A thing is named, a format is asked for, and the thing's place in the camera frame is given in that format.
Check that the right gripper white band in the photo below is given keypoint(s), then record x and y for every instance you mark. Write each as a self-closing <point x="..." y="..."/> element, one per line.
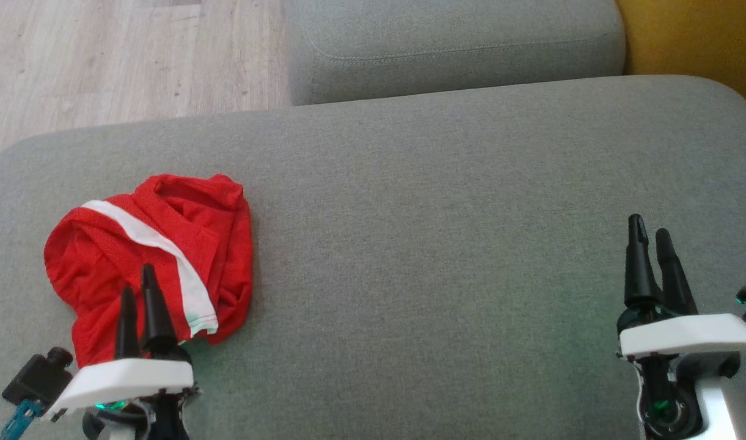
<point x="684" y="333"/>

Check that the large grey sofa seat cushion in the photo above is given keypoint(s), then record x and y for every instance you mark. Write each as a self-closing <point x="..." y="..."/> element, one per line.
<point x="409" y="244"/>

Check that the yellow sofa backrest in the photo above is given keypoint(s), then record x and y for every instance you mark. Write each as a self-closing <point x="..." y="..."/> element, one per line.
<point x="702" y="36"/>

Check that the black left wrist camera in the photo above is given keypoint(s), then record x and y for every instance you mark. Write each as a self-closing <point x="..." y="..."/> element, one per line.
<point x="40" y="376"/>

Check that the red shorts with white stripe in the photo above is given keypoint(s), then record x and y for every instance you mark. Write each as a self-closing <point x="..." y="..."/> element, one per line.
<point x="104" y="263"/>

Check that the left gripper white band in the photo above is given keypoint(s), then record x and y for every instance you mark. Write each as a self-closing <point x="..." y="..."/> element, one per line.
<point x="122" y="376"/>

